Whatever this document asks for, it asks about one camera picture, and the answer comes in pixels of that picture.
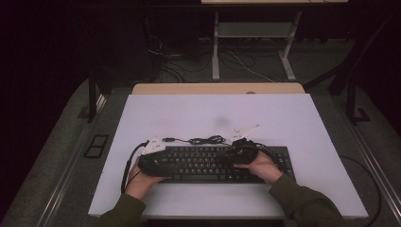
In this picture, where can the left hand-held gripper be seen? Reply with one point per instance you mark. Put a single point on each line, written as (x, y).
(154, 164)

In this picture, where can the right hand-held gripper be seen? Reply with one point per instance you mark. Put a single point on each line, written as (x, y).
(242, 153)

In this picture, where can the black computer keyboard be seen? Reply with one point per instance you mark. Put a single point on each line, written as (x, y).
(201, 162)

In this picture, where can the person's left hand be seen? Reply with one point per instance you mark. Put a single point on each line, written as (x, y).
(142, 184)

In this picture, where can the person's right hand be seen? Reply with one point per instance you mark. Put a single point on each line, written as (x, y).
(261, 170)

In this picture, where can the white board table cover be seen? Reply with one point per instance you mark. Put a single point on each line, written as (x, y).
(205, 116)

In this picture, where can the wooden table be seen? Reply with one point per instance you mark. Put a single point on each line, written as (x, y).
(205, 88)

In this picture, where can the large black metal stand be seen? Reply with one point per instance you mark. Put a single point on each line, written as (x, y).
(351, 78)

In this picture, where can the white metal desk frame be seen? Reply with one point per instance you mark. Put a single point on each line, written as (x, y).
(252, 30)

